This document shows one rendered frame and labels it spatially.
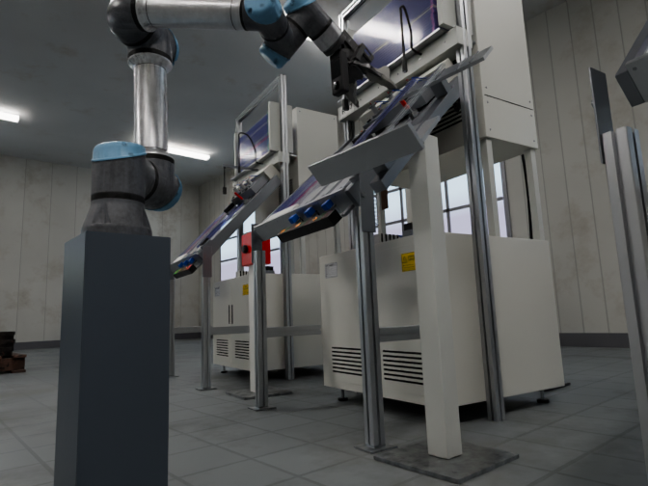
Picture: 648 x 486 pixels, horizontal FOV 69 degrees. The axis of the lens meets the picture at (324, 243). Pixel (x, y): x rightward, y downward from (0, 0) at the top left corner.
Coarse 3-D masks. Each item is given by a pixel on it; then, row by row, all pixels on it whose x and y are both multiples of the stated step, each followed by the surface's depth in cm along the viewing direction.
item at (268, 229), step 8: (336, 192) 143; (344, 192) 140; (320, 200) 150; (336, 200) 145; (344, 200) 143; (296, 208) 164; (304, 208) 160; (320, 208) 154; (336, 208) 148; (344, 208) 146; (280, 216) 174; (288, 216) 170; (304, 216) 163; (264, 224) 186; (272, 224) 182; (280, 224) 178; (288, 224) 174; (264, 232) 191; (272, 232) 187; (264, 240) 196
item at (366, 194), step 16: (368, 0) 229; (448, 0) 174; (352, 16) 241; (448, 16) 173; (352, 32) 226; (432, 32) 176; (416, 48) 185; (400, 64) 196; (368, 176) 138; (368, 192) 137; (368, 208) 136; (256, 224) 203; (368, 224) 135; (256, 240) 202; (384, 240) 183; (272, 336) 194; (288, 336) 199; (384, 336) 133; (400, 336) 135; (416, 336) 138; (368, 448) 125; (384, 448) 124
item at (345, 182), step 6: (342, 180) 162; (348, 180) 155; (324, 186) 175; (330, 186) 169; (336, 186) 161; (342, 186) 154; (348, 186) 148; (312, 192) 183; (318, 192) 173; (324, 192) 167; (330, 192) 159; (312, 198) 171; (318, 198) 165; (300, 204) 179
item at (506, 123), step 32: (480, 0) 188; (512, 0) 200; (480, 32) 184; (512, 32) 196; (480, 64) 181; (512, 64) 193; (480, 96) 180; (512, 96) 189; (448, 128) 193; (480, 128) 179; (512, 128) 186; (448, 160) 204; (384, 224) 230
